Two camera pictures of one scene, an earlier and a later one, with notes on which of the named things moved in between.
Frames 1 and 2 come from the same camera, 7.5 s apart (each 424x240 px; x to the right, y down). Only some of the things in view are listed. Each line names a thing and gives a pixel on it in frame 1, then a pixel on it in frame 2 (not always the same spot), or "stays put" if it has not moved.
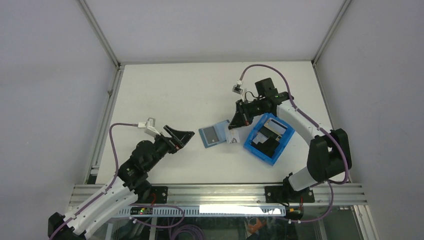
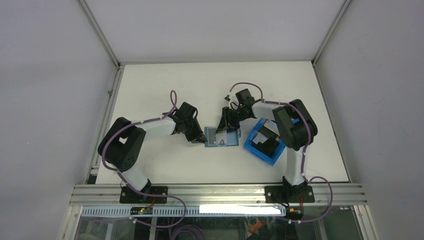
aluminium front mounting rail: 234,195 stays put
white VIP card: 233,136 -> 221,138
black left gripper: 179,138 -> 197,137
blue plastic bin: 268,138 stays put
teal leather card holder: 214,134 stays put
